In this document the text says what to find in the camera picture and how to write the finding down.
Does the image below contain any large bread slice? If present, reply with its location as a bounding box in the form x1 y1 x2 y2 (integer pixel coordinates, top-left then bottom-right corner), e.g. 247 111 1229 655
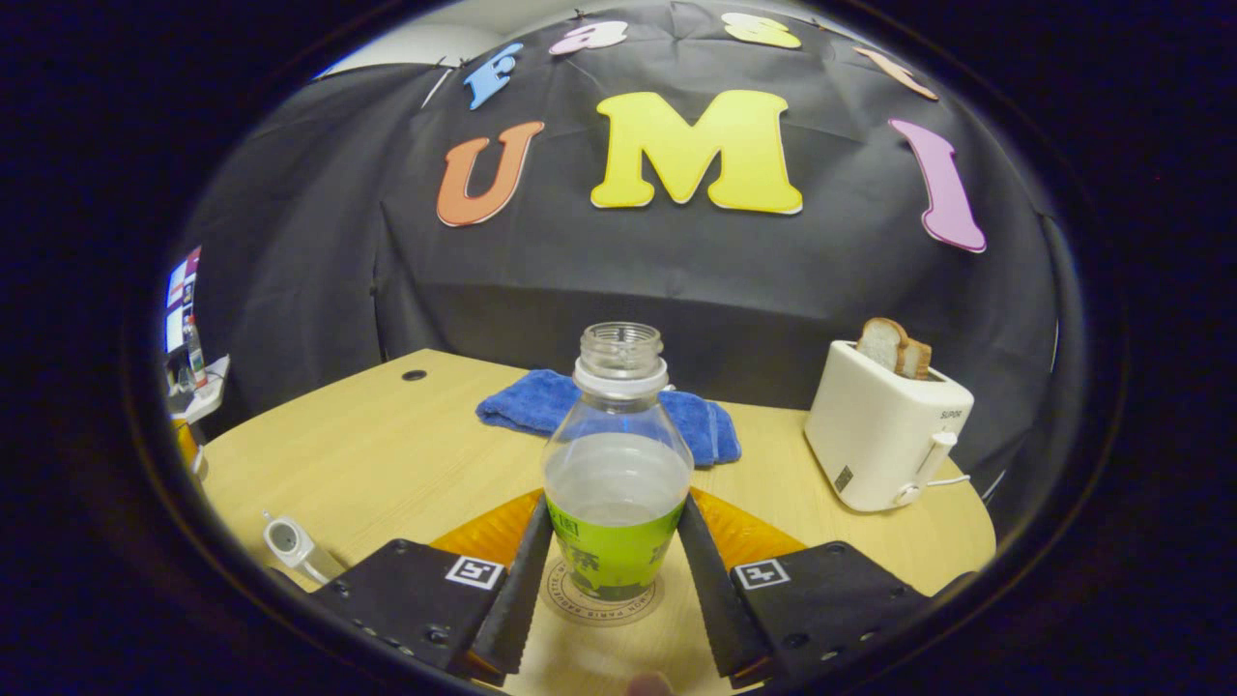
856 317 910 376

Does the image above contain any green label water bottle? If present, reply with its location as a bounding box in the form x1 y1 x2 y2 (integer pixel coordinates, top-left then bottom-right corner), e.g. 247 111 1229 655
541 322 695 602

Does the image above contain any white ceramic teacup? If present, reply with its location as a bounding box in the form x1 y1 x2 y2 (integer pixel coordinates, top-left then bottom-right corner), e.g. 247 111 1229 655
261 510 346 587

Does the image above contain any computer monitor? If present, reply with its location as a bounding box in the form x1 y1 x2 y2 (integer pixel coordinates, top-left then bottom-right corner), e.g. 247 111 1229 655
164 246 202 354

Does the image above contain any black backdrop cloth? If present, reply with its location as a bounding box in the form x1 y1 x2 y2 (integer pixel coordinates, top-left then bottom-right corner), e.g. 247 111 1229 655
179 0 1059 504

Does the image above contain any round printed coaster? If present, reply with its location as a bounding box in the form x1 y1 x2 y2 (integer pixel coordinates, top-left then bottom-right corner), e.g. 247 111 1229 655
541 556 668 627

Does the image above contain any white toaster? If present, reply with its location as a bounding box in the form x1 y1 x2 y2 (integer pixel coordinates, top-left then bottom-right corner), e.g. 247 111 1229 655
804 338 975 513

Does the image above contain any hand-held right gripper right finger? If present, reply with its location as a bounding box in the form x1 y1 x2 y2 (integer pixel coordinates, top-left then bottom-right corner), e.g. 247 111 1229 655
676 486 936 689

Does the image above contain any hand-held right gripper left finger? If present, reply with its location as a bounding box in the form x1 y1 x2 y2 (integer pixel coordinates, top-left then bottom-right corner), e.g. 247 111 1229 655
309 488 555 687

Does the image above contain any blue towel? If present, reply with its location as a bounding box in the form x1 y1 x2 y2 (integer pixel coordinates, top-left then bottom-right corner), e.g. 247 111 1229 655
475 369 742 468

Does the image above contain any white side shelf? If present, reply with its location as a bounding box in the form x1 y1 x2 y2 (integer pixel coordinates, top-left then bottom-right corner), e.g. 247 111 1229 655
174 355 232 423

